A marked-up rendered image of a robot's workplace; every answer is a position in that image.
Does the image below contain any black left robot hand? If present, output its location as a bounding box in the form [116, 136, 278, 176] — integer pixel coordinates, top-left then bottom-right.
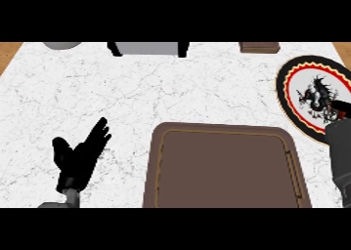
[51, 116, 113, 194]

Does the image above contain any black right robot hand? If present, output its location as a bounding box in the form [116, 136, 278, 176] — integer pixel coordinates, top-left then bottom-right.
[329, 100, 351, 122]

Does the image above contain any black-rimmed dragon print plate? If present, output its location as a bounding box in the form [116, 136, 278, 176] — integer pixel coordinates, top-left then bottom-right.
[274, 55, 351, 145]

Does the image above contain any brown tray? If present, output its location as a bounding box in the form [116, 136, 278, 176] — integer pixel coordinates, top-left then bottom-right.
[142, 121, 314, 209]

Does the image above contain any brown wooden block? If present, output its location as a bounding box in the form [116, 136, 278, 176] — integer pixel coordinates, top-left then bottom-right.
[239, 42, 281, 55]

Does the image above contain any grey round object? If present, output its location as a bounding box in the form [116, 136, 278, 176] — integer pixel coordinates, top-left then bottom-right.
[42, 42, 83, 51]

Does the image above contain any grey appliance with black legs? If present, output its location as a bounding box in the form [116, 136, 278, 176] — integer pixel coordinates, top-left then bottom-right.
[105, 42, 191, 59]

